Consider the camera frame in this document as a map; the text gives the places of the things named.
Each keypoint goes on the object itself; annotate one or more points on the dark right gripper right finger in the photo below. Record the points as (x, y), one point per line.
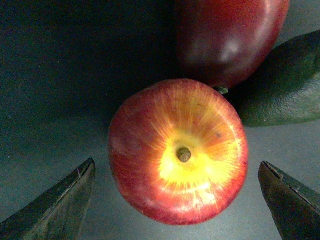
(295, 207)

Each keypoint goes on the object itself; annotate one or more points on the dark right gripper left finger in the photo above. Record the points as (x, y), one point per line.
(56, 214)

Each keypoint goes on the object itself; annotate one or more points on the red yellow apple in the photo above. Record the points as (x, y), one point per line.
(178, 152)

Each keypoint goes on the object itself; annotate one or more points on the dark red apple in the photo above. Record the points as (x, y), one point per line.
(222, 42)

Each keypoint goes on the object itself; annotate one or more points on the dark green leaf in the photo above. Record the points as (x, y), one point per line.
(285, 89)

